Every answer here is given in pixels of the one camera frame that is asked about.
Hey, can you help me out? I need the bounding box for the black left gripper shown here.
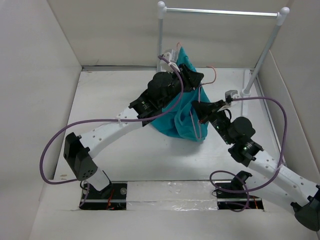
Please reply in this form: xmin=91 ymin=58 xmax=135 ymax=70
xmin=159 ymin=64 xmax=203 ymax=110

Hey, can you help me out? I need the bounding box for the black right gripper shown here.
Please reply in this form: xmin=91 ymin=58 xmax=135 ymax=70
xmin=191 ymin=99 xmax=234 ymax=145

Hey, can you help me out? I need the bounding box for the teal t shirt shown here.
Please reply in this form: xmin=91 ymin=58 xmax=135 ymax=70
xmin=149 ymin=46 xmax=213 ymax=143

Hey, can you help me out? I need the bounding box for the pink wire hanger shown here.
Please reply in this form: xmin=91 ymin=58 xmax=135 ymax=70
xmin=176 ymin=42 xmax=217 ymax=140

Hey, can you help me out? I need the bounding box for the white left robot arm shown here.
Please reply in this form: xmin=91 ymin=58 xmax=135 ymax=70
xmin=63 ymin=63 xmax=204 ymax=199

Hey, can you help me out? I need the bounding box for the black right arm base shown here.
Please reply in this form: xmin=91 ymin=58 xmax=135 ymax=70
xmin=209 ymin=170 xmax=264 ymax=213

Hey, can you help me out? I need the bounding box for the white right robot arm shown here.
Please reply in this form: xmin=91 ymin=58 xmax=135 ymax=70
xmin=192 ymin=97 xmax=320 ymax=232

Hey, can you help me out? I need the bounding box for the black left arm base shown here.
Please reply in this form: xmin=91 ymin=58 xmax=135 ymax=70
xmin=79 ymin=181 xmax=128 ymax=211

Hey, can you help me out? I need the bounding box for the white clothes rack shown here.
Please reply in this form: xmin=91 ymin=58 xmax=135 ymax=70
xmin=156 ymin=1 xmax=290 ymax=98

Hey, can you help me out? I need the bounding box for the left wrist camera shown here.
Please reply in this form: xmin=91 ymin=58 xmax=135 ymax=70
xmin=159 ymin=49 xmax=179 ymax=73

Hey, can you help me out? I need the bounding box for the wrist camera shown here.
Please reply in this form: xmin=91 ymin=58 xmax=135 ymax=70
xmin=159 ymin=49 xmax=179 ymax=73
xmin=218 ymin=90 xmax=240 ymax=112

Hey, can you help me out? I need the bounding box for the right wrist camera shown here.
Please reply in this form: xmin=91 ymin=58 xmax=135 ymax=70
xmin=218 ymin=90 xmax=240 ymax=112

